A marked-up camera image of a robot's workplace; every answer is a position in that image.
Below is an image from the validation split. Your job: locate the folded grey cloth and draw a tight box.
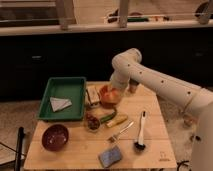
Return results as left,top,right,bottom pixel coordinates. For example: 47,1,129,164
50,97,72,112

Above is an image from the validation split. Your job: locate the orange bowl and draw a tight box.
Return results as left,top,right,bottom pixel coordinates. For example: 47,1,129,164
99,85,121,105

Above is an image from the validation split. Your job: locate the orange apple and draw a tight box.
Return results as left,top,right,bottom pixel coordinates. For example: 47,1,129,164
104,92,117,103

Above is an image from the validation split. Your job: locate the green plastic tray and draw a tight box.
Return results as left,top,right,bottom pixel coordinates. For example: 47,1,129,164
37,77,86,121

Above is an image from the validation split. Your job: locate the blue sponge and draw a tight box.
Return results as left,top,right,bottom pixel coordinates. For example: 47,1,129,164
98,146,123,168

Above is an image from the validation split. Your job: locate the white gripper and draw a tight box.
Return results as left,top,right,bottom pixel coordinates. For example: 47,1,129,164
107,81,127,100

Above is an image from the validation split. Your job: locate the white black dish brush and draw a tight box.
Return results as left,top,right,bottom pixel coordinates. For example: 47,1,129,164
134,111,146,151

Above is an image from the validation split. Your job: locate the purple bowl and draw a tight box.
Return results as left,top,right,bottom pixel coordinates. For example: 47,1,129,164
42,124,69,151

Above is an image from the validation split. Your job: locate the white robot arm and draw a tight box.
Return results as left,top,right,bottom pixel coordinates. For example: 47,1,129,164
110,48,213,171

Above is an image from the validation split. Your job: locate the green pepper toy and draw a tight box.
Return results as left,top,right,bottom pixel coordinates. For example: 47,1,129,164
100,109,117,124

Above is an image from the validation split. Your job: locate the small cup with red contents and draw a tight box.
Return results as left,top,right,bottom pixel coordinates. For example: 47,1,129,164
86,115,100,131

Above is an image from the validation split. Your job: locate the sandwich toy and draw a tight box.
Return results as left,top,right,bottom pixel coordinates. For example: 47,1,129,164
87,86,100,105

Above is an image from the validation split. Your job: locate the silver fork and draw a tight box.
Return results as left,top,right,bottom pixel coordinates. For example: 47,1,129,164
108,121,134,143

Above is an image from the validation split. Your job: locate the black pole stand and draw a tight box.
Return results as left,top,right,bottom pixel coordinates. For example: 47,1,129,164
14,127,25,171

